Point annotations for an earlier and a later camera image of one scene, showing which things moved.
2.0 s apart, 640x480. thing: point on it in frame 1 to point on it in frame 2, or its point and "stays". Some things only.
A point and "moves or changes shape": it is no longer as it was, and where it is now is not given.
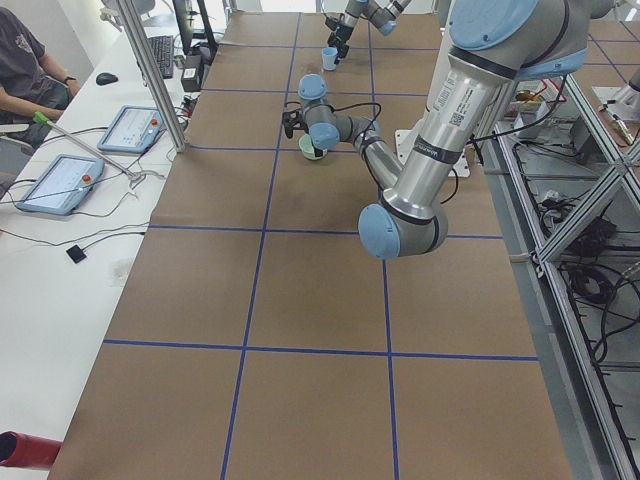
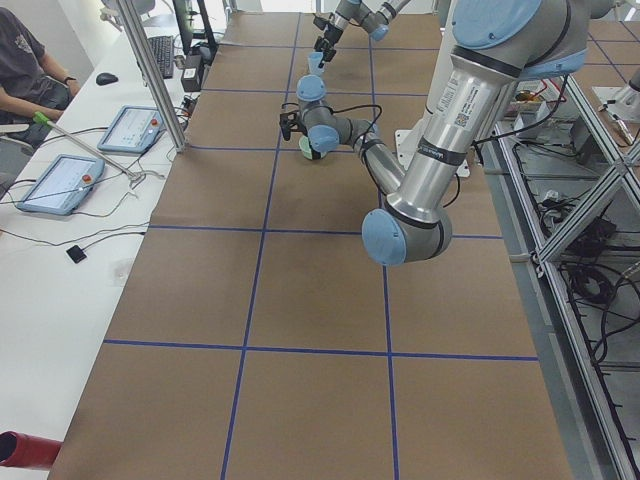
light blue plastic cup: [329, 55] moves or changes shape
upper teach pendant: [133, 130] stays
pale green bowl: [307, 148] stays
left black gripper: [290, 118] stays
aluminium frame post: [153, 74] stays
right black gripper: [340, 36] to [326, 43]
